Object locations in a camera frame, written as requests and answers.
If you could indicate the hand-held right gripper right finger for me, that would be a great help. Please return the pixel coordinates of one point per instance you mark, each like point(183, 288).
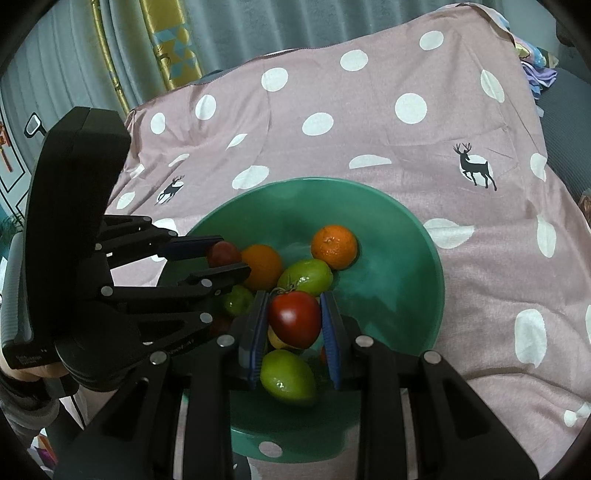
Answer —
point(331, 341)

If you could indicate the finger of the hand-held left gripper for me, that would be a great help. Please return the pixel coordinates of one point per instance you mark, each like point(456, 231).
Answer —
point(189, 247)
point(221, 277)

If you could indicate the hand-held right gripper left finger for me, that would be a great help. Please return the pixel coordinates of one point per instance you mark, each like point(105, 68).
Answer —
point(254, 341)

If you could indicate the bright red cherry tomato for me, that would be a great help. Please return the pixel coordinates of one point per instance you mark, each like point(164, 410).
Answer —
point(323, 356)

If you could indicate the small yellow cherry tomato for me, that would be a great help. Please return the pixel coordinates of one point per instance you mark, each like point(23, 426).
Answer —
point(276, 340)

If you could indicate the small red cherry tomato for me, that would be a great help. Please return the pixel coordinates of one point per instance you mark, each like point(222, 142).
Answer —
point(224, 253)

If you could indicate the green jujube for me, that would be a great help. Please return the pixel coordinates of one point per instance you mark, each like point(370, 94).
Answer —
point(287, 376)
point(238, 300)
point(305, 277)

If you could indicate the orange mandarin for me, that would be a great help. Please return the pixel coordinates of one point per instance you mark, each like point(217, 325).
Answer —
point(261, 266)
point(334, 246)

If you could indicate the red cherry tomato with stem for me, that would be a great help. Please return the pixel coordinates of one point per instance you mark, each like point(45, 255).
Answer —
point(295, 318)

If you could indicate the green plastic bowl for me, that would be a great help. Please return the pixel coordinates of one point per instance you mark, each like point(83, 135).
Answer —
point(392, 277)

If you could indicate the person's left forearm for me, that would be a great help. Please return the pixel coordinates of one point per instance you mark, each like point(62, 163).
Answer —
point(27, 410)

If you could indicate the person's left hand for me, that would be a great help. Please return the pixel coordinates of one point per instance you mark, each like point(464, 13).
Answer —
point(27, 374)

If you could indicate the black upright vacuum cleaner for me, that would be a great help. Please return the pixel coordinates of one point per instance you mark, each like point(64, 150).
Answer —
point(33, 125)

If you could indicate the grey pleated curtain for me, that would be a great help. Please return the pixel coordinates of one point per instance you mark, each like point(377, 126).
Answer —
point(55, 55)
point(277, 27)

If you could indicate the gold patterned curtain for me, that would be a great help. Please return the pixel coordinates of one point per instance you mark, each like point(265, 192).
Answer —
point(175, 46)

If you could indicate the pink polka dot blanket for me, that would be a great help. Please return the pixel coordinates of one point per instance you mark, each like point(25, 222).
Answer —
point(369, 138)

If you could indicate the grey textured cushion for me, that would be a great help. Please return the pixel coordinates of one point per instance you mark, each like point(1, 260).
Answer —
point(568, 129)

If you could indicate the pastel patterned cloth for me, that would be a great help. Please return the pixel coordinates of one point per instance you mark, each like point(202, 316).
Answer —
point(535, 69)

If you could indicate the red knot wall ornament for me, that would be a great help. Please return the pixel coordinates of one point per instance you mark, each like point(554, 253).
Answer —
point(3, 147)

